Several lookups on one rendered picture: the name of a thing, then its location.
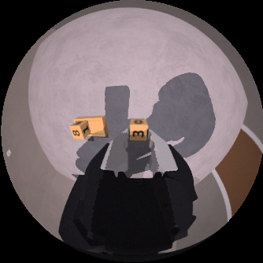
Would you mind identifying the wooden calendar cube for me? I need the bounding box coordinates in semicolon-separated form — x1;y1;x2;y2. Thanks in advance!
69;120;91;139
129;119;148;141

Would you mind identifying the brown rectangular tray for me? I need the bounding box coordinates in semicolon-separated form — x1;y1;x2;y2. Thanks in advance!
74;116;108;137

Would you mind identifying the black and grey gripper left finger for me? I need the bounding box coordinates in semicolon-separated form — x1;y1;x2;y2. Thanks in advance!
78;128;130;201

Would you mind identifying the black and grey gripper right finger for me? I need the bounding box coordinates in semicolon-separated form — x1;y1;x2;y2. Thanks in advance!
146;128;198;201

